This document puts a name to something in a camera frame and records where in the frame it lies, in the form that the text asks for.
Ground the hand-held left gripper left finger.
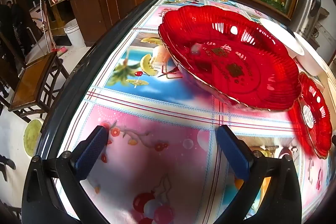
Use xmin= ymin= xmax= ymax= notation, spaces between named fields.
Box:
xmin=22 ymin=126 xmax=109 ymax=224

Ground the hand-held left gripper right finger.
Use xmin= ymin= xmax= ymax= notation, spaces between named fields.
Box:
xmin=216 ymin=124 xmax=301 ymax=224

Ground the small red glass plate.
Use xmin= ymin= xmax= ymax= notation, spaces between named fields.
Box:
xmin=287 ymin=72 xmax=333 ymax=160

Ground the large red glass plate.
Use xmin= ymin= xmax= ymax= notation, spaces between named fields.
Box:
xmin=157 ymin=5 xmax=301 ymax=112

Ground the cream disposable bowl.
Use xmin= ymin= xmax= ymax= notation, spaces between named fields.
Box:
xmin=259 ymin=17 xmax=305 ymax=56
xmin=293 ymin=31 xmax=328 ymax=77

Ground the white stool with green top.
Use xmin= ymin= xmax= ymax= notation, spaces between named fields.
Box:
xmin=23 ymin=117 xmax=45 ymax=157

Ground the fruit printed tablecloth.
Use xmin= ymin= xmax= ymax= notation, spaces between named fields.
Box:
xmin=54 ymin=0 xmax=334 ymax=224

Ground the wooden chair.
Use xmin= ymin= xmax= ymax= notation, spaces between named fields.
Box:
xmin=0 ymin=30 xmax=70 ymax=123

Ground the white plastic bucket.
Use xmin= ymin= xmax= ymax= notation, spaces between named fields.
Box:
xmin=64 ymin=19 xmax=86 ymax=48

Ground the dark wooden counter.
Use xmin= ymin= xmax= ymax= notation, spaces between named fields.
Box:
xmin=50 ymin=0 xmax=292 ymax=47

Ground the stainless steel thermos jug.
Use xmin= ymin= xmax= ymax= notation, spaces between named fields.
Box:
xmin=289 ymin=0 xmax=322 ymax=42

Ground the broom with metal handle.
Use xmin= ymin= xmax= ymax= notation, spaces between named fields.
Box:
xmin=39 ymin=0 xmax=67 ymax=56

